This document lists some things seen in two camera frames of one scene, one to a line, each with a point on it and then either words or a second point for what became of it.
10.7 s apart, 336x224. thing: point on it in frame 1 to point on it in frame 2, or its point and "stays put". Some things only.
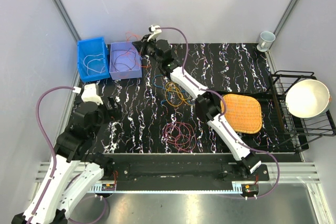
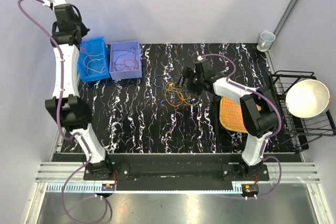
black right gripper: [140, 46] to [186, 74]
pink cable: [182, 135] to [87, 53]
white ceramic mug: [265, 40] stays put
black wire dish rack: [304, 130] stays put
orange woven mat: [243, 113] stays put
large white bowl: [307, 98] stays put
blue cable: [163, 88] stays put
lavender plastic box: [125, 62] stays put
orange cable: [145, 66] to [122, 64]
